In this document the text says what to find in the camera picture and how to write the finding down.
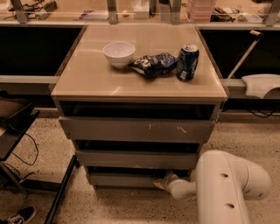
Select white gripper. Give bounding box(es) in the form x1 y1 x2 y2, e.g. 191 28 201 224
153 170 196 193

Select grey bottom drawer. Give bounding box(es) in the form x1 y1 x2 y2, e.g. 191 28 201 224
86 172 192 190

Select grey drawer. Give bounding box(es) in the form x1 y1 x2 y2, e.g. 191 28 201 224
86 172 192 190
75 150 197 170
59 116 214 143

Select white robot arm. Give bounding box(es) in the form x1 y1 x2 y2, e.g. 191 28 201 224
153 150 272 224

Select grey middle drawer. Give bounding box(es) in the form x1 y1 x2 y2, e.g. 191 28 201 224
75 150 197 170

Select grey drawer cabinet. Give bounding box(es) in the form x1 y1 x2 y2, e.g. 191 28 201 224
52 24 228 179

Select grey top drawer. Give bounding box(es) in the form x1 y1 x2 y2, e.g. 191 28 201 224
59 116 214 143

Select blue chip bag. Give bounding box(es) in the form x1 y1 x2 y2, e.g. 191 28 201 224
129 52 178 78

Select blue soda can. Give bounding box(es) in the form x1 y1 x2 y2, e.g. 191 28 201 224
176 45 200 81

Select white curved plastic cover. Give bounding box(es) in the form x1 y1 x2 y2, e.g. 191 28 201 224
241 73 280 99

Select white bowl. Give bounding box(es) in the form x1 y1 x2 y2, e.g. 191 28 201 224
103 41 136 68

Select white stick with knob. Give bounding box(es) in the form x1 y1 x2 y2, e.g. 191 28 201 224
227 30 264 79

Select black sneaker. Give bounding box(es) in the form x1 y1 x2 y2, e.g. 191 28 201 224
0 206 37 224

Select pink stacked bins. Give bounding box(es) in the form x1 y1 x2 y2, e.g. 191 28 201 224
185 0 216 22

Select black metal cart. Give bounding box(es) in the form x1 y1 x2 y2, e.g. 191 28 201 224
0 96 80 224

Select white small box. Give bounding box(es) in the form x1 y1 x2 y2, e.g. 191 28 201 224
132 0 150 19

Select black cable under bench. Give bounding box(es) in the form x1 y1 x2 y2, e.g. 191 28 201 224
246 108 278 119

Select black cable on floor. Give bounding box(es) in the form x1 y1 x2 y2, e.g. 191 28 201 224
3 132 39 182

